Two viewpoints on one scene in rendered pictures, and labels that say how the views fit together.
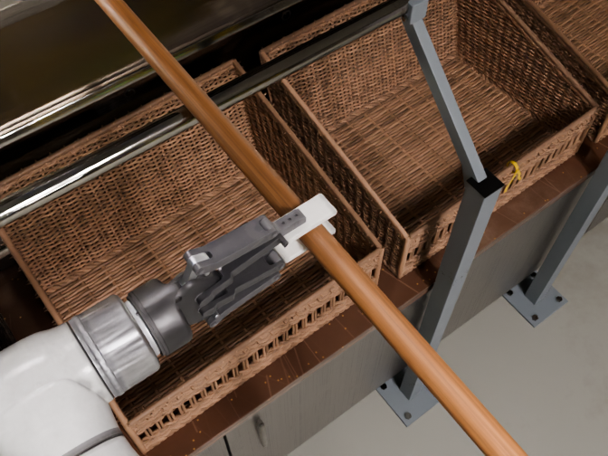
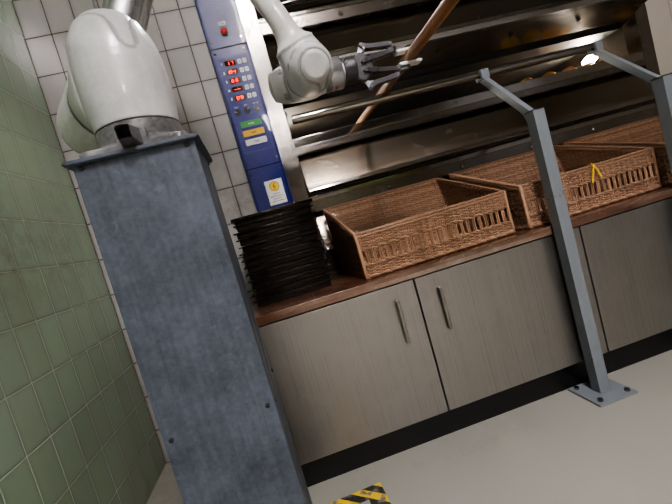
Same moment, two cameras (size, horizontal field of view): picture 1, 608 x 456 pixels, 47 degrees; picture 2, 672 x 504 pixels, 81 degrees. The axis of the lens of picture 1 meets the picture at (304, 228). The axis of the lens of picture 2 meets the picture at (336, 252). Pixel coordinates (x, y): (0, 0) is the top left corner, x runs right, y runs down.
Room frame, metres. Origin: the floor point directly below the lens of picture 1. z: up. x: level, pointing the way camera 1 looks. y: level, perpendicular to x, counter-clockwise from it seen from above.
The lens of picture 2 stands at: (-0.78, -0.25, 0.79)
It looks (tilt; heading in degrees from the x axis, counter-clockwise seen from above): 4 degrees down; 29
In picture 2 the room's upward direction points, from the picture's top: 16 degrees counter-clockwise
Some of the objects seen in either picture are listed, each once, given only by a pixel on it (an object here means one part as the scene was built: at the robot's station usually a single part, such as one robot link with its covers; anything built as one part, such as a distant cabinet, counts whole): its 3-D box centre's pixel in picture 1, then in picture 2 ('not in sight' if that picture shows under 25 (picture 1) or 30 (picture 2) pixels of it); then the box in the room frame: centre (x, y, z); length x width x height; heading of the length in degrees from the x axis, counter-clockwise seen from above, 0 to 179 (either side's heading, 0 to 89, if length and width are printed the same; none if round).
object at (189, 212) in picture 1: (191, 243); (407, 219); (0.69, 0.21, 0.72); 0.56 x 0.49 x 0.28; 128
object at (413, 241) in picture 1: (429, 104); (543, 180); (1.04, -0.27, 0.72); 0.56 x 0.49 x 0.28; 127
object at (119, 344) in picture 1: (118, 342); (332, 74); (0.28, 0.19, 1.19); 0.09 x 0.06 x 0.09; 36
